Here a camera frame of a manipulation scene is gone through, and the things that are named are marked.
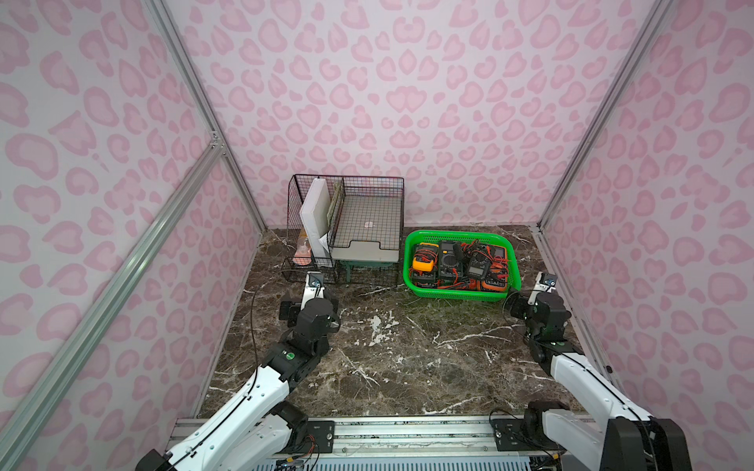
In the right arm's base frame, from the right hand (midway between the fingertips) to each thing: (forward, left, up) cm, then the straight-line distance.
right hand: (524, 289), depth 86 cm
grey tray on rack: (+25, +49, 0) cm, 55 cm away
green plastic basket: (+20, +12, -1) cm, 23 cm away
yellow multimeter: (+11, +28, +1) cm, 30 cm away
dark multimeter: (+7, +28, -5) cm, 30 cm away
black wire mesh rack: (+15, +72, -7) cm, 74 cm away
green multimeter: (+13, +20, -4) cm, 24 cm away
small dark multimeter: (+9, +12, -1) cm, 15 cm away
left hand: (-7, +61, +9) cm, 62 cm away
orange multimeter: (+7, +5, -3) cm, 9 cm away
